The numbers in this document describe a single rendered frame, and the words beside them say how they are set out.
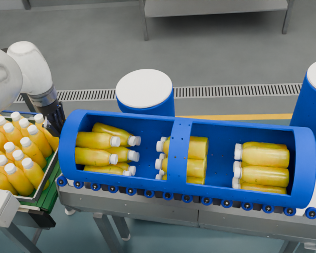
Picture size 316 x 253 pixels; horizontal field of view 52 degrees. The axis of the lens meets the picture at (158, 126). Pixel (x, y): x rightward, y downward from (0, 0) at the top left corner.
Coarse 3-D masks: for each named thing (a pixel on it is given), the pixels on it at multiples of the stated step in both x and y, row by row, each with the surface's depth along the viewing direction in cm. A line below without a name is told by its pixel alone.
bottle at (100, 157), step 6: (78, 150) 125; (84, 150) 124; (90, 150) 124; (96, 150) 124; (102, 150) 124; (78, 156) 123; (84, 156) 123; (90, 156) 122; (96, 156) 122; (102, 156) 122; (108, 156) 123; (78, 162) 124; (84, 162) 124; (90, 162) 123; (96, 162) 122; (102, 162) 122; (108, 162) 123
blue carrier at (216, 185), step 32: (64, 128) 119; (128, 128) 138; (160, 128) 134; (192, 128) 131; (224, 128) 127; (256, 128) 122; (288, 128) 111; (64, 160) 118; (224, 160) 133; (192, 192) 114; (224, 192) 110; (256, 192) 107; (288, 192) 123
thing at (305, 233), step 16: (64, 176) 141; (64, 192) 139; (160, 192) 132; (80, 208) 153; (96, 208) 140; (112, 208) 138; (128, 208) 136; (144, 208) 134; (160, 208) 132; (176, 208) 130; (256, 208) 124; (304, 208) 122; (176, 224) 154; (192, 224) 143; (208, 224) 132; (224, 224) 129; (240, 224) 127; (256, 224) 125; (272, 224) 124; (288, 224) 122; (304, 224) 121; (288, 240) 144; (304, 240) 136
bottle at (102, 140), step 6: (78, 132) 128; (84, 132) 128; (90, 132) 127; (96, 132) 127; (78, 138) 126; (84, 138) 125; (90, 138) 124; (96, 138) 124; (102, 138) 123; (108, 138) 123; (78, 144) 127; (84, 144) 126; (90, 144) 125; (96, 144) 124; (102, 144) 123; (108, 144) 123
